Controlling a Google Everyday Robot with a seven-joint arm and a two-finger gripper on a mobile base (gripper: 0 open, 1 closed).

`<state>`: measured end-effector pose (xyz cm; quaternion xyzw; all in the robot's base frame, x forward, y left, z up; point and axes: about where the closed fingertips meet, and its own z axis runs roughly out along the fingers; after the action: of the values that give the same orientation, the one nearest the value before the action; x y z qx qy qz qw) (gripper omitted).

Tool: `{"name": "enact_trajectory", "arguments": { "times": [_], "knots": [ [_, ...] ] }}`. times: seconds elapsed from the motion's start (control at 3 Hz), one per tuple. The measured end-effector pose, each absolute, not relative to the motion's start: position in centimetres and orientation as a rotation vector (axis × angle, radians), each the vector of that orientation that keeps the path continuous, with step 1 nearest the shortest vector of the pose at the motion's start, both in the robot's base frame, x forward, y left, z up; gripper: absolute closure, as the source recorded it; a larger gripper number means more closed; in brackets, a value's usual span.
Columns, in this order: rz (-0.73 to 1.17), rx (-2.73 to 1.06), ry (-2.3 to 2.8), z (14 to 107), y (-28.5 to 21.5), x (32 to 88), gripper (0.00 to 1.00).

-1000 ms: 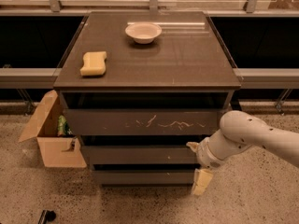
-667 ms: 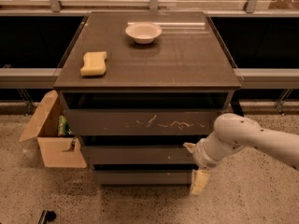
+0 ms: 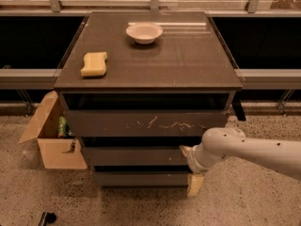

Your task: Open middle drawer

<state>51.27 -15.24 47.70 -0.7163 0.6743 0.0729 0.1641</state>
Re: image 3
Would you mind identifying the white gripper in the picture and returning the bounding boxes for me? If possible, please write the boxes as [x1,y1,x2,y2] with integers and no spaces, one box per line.
[180,144,214,197]

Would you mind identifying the grey drawer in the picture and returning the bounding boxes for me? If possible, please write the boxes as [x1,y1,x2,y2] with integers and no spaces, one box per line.
[93,172,188,187]
[82,147,187,166]
[64,110,229,137]

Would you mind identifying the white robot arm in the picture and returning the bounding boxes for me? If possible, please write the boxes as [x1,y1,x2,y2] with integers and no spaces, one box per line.
[180,128,301,197]

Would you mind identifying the grey drawer cabinet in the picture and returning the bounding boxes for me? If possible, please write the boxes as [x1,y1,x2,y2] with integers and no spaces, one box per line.
[55,12,242,176]

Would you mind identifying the open cardboard box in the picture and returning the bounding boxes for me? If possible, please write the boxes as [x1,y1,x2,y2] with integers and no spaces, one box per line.
[19,91,87,170]

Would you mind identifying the green snack bag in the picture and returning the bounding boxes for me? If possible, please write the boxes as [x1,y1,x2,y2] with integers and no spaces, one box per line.
[57,116,72,137]

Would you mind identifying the white bowl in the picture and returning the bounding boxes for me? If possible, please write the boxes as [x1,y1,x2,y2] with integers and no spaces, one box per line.
[126,23,163,44]

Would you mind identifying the yellow sponge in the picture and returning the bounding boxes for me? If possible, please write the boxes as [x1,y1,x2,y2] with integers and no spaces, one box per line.
[81,52,107,77]

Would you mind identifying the black object on floor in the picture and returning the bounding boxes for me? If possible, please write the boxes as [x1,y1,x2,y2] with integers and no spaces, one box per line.
[39,212,56,226]

